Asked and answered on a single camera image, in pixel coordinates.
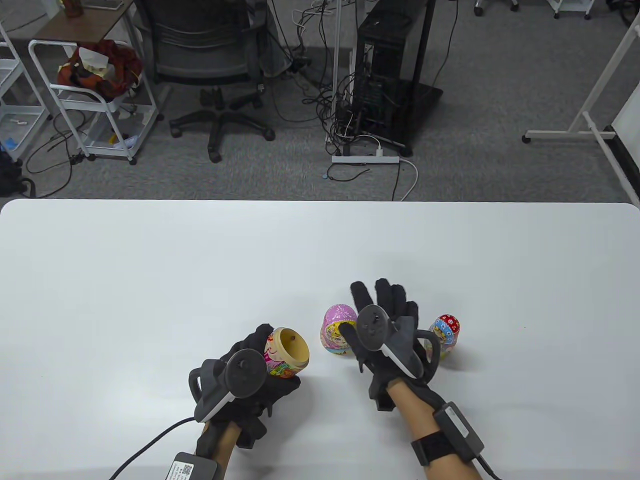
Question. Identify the white rolling cart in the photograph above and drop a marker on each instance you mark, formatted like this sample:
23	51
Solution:
112	107

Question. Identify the large pink doll top half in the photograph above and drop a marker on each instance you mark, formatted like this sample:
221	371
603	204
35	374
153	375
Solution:
332	325

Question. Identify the white shelf trolley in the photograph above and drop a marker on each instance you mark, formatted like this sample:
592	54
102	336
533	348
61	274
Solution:
20	120

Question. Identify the brown wooden side table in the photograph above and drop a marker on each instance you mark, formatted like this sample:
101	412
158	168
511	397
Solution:
85	25

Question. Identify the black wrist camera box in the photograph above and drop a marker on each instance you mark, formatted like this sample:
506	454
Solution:
457	430
192	470

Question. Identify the white tissue paper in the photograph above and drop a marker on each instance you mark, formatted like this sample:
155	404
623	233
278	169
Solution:
92	59

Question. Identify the black computer tower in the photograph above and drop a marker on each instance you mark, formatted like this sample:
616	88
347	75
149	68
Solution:
385	50

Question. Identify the white vertical pole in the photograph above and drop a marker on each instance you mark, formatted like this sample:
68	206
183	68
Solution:
336	75

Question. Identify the black office chair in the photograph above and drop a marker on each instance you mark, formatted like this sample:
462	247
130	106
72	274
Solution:
200	45

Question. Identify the whiteboard on white stand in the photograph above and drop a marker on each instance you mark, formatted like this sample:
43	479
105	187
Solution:
595	95

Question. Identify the person's right forearm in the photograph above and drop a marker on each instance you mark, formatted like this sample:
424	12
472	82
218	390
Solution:
440	430

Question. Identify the red patterned bag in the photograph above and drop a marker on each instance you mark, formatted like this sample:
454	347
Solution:
120	65

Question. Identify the person's left hand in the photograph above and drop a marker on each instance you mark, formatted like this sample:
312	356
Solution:
277	390

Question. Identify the black backpack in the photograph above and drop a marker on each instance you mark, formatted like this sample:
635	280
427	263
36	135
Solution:
7	175

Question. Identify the person's right hand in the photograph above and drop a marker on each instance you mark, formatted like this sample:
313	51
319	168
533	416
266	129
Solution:
387	300

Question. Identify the brown jar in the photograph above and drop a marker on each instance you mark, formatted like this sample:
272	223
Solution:
72	7

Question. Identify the white power strip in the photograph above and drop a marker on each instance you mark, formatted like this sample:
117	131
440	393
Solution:
360	160

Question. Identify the person's left forearm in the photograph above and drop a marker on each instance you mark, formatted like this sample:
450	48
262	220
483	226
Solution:
220	447

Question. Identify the dark grey tracking controller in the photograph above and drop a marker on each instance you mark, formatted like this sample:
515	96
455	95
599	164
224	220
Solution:
235	377
395	345

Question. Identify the red and blue Russian doll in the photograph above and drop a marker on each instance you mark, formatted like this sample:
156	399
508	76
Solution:
446	332

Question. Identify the large pink Russian doll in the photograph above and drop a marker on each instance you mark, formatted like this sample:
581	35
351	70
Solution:
290	350

